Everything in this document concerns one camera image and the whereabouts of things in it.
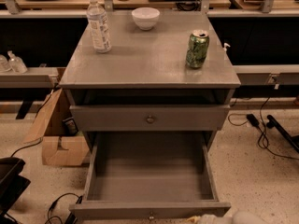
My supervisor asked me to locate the clear plastic water bottle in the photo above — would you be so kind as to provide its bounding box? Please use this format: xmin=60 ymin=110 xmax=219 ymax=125
xmin=87 ymin=0 xmax=111 ymax=53

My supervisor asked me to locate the green soda can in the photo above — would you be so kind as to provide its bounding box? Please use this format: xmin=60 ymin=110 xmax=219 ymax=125
xmin=186 ymin=30 xmax=209 ymax=69

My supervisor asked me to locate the black chair base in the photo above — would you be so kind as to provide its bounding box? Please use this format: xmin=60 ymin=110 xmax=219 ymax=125
xmin=0 ymin=157 xmax=31 ymax=224

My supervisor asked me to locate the grey wooden drawer cabinet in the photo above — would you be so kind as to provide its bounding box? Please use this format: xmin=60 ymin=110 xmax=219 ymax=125
xmin=58 ymin=8 xmax=241 ymax=147

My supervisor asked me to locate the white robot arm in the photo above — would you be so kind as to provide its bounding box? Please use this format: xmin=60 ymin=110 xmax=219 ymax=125
xmin=187 ymin=211 xmax=268 ymax=224

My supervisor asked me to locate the black power adapter with cable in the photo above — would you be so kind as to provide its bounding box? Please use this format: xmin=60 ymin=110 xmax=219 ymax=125
xmin=227 ymin=93 xmax=299 ymax=161

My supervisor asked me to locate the grey top drawer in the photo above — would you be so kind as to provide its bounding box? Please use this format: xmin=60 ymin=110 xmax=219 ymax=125
xmin=70 ymin=105 xmax=230 ymax=132

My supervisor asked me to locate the black stand leg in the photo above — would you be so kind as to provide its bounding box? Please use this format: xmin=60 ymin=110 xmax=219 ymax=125
xmin=266 ymin=115 xmax=299 ymax=153

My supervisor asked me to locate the brown cardboard box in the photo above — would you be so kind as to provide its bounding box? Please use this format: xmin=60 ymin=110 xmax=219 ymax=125
xmin=23 ymin=88 xmax=90 ymax=166

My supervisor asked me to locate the black handheld device with cable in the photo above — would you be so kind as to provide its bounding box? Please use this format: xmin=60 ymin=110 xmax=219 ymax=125
xmin=45 ymin=192 xmax=82 ymax=224

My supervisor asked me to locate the white ceramic bowl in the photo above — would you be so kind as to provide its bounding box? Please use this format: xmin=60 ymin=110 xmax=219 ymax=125
xmin=132 ymin=7 xmax=160 ymax=31

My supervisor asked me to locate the white pump dispenser top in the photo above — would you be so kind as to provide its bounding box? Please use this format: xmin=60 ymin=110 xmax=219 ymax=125
xmin=223 ymin=42 xmax=231 ymax=51

